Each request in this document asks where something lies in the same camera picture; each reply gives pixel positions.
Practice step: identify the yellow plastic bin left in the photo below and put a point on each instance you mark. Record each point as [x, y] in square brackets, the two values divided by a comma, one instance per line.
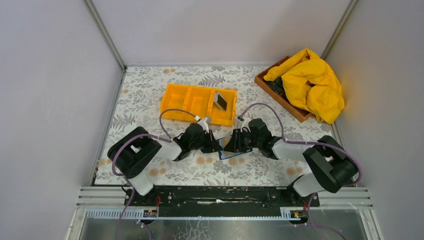
[175, 98]

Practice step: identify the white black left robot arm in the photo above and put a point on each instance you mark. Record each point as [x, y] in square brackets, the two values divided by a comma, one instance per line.
[136, 150]

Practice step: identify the brown wooden tray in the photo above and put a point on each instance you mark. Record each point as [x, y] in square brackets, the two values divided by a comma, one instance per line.
[299, 114]

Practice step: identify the yellow plastic bin right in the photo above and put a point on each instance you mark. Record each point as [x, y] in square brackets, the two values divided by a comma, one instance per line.
[217, 115]

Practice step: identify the blue leather card holder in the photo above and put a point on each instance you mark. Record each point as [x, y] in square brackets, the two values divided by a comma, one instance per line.
[227, 155]

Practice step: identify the black credit card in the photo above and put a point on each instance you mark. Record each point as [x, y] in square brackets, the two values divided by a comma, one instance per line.
[224, 107]

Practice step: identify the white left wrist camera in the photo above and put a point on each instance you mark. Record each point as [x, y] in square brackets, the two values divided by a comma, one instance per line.
[204, 122]

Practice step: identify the yellow cloth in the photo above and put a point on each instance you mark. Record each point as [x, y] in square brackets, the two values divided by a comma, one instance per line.
[310, 84]

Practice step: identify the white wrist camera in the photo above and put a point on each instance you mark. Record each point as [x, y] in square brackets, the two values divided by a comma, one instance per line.
[204, 122]
[242, 123]

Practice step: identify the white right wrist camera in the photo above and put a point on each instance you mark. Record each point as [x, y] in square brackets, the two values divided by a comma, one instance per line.
[242, 123]

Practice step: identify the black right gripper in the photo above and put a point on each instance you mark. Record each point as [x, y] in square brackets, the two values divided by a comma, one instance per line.
[235, 144]

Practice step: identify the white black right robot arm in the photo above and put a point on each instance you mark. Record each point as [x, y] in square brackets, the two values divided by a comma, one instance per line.
[331, 167]

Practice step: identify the gold credit card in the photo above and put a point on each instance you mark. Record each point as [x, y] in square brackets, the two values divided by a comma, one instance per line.
[224, 141]

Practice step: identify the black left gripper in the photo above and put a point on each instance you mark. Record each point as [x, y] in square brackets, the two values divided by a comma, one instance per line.
[212, 144]

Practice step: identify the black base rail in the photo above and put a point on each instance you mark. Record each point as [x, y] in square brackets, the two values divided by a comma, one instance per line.
[220, 201]

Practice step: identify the yellow plastic bin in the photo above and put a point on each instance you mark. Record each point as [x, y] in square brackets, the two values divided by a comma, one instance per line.
[175, 98]
[217, 115]

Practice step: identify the floral table mat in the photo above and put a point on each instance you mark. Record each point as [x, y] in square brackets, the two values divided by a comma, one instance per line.
[142, 90]

